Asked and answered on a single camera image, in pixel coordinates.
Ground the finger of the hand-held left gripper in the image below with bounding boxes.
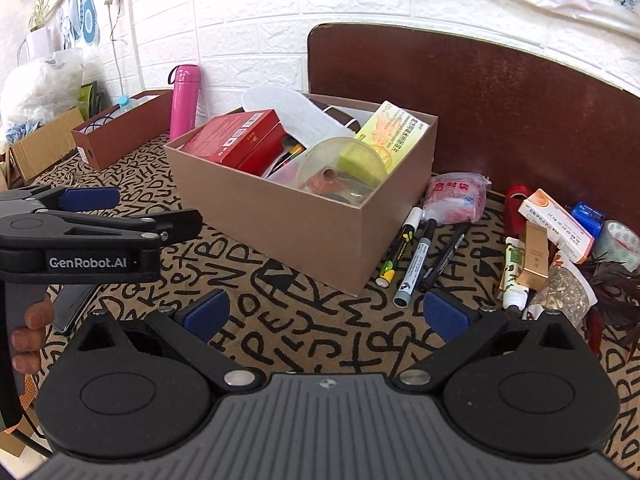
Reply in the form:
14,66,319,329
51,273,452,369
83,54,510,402
0,186,121,217
0,209,204,251

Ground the long brown cardboard box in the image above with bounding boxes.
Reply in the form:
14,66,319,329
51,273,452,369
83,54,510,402
71,89,175,171

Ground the plain black marker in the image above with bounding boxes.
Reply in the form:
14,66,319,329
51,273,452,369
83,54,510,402
419,222,473,291

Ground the small potted plant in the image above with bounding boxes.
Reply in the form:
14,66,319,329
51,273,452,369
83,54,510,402
27,0,53,56

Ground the letter-printed tablecloth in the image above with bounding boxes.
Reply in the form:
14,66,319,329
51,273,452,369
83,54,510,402
0,130,640,461

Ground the dark red feather duster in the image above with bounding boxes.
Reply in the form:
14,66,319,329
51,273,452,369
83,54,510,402
585,255,640,361

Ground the tan cardboard box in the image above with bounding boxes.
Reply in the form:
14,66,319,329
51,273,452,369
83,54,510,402
164,92,440,296

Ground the orange-white medicine box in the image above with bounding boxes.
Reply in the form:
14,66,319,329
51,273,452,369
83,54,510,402
517,188,596,264

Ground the open plain cardboard box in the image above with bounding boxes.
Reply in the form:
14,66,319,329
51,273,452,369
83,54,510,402
5,107,86,188

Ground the blue plastic item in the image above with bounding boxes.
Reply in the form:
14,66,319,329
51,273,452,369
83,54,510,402
571,201,607,238

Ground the blue wall poster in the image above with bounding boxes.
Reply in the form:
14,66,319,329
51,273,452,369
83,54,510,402
52,0,101,51

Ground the green sponge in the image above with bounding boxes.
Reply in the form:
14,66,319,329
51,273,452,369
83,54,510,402
337,142,386,181

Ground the black smartphone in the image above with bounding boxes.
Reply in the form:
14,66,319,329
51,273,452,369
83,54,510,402
50,284,103,336

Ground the thin dark cable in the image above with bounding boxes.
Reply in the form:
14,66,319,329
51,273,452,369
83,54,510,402
107,2,148,93

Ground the white fabric insole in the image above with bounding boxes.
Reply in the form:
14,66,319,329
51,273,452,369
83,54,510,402
241,85,357,148

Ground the gold slim box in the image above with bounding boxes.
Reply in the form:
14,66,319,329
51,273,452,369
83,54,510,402
516,221,551,291

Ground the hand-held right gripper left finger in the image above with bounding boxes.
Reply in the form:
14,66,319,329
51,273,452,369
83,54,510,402
70,287,263,393

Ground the white-green cream tube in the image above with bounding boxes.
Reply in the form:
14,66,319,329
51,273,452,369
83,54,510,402
501,236,531,311

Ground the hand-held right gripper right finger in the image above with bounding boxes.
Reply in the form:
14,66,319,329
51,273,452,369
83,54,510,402
392,287,601,393

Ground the bag of dried herbs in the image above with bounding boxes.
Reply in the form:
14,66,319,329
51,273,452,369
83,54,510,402
522,252,598,321

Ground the dark brown wooden board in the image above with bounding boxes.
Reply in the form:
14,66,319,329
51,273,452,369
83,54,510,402
306,22,640,231

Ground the clear bag red print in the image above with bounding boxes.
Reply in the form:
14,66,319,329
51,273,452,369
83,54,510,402
424,172,492,226

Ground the printed clear tape roll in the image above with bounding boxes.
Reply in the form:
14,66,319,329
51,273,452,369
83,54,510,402
592,220,640,273

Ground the pink thermos bottle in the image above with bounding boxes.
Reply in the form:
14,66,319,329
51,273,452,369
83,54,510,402
168,64,202,142

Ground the yellow-green carton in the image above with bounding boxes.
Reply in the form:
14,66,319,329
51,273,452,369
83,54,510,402
353,101,431,171

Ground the black marker with yellow print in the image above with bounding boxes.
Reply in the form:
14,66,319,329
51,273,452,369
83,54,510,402
376,206,425,288

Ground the person's left hand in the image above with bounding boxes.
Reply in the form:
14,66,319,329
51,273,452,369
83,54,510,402
10,294,55,376

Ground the green packet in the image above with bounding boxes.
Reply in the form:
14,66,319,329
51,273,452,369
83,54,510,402
80,82,103,118

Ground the red plastic item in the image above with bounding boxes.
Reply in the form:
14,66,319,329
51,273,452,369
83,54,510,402
502,185,533,233

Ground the grey marker with white label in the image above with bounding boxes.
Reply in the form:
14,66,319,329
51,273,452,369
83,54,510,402
392,218,438,308

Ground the white plastic bag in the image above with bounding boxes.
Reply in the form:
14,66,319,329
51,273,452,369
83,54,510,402
0,50,85,126

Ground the clear round plastic cover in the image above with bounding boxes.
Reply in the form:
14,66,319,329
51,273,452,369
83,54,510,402
297,136,388,206

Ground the red box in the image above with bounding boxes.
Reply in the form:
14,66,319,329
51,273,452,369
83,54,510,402
180,109,287,177

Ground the brown striped cloth item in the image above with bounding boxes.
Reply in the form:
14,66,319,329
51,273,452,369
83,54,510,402
320,102,363,131

